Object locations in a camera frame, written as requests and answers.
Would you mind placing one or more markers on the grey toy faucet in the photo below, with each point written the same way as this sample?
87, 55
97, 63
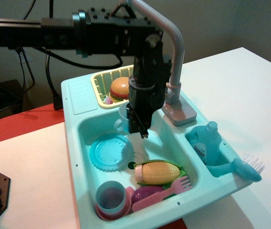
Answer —
176, 106

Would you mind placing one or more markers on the dark box on floor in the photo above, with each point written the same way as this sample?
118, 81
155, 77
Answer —
12, 99

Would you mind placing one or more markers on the toy hamburger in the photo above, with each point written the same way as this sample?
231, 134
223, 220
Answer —
119, 89

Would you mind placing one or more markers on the blue cup in sink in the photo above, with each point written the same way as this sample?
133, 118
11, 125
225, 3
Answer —
111, 197

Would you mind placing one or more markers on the pink toy fork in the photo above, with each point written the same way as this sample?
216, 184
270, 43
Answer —
178, 186

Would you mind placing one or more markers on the pink cup under blue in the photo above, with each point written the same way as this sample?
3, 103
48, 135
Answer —
125, 211

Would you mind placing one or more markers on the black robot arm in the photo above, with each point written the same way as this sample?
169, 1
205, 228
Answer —
101, 31

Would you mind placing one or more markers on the mint green toy sink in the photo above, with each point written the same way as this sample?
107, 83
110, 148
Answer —
86, 121

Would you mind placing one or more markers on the blue dish brush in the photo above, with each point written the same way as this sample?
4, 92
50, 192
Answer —
248, 167

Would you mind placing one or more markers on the yellow dish rack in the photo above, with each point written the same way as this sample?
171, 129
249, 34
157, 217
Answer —
102, 81

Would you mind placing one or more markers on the purple toy eggplant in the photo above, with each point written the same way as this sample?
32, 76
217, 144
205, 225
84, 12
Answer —
144, 192

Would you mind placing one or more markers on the light blue toy cup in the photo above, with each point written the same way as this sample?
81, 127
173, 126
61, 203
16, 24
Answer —
122, 124

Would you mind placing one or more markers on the white wall outlet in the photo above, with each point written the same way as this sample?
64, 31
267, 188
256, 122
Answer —
25, 56

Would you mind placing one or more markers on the blue toy plate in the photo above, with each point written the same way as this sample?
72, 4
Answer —
111, 152

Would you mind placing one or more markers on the pink toy knife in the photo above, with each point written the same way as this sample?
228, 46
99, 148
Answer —
148, 201

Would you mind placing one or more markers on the blue toy soap bottle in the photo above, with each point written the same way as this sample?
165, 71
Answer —
205, 140

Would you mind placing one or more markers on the toy corn cob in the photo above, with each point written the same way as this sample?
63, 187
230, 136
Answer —
157, 172

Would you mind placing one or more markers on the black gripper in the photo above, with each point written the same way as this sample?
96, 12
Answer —
151, 72

